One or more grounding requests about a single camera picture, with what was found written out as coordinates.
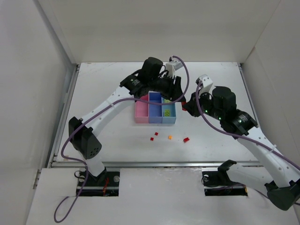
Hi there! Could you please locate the red orange lego stack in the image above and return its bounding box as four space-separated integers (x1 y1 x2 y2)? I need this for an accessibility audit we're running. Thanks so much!
181 102 186 111

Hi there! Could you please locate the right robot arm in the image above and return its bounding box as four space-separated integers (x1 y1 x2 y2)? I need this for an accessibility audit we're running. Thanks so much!
183 86 300 211

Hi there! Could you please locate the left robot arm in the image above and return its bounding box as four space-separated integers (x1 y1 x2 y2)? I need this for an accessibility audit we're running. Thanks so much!
68 56 187 180

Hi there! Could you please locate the light blue container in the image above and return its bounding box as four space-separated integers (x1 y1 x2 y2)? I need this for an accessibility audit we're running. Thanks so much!
161 104 176 124

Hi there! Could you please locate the pink container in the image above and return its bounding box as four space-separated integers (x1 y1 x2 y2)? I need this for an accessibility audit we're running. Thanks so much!
135 101 149 124

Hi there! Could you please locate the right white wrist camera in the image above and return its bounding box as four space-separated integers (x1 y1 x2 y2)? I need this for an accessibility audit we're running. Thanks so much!
196 74 213 96

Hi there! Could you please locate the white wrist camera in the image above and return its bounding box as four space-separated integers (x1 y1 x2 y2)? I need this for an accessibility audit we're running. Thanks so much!
196 74 213 96
165 58 183 78

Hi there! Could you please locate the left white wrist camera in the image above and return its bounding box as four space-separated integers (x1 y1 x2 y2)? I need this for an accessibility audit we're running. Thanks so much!
165 58 183 78

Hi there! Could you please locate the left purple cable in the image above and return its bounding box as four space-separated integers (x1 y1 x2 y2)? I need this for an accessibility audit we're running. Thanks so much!
53 55 190 223

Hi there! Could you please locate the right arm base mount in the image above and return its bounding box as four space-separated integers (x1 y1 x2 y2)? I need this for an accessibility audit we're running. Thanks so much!
201 160 248 196

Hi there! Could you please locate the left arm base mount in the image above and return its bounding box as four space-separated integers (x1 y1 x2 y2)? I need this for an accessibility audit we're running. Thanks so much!
79 171 120 197

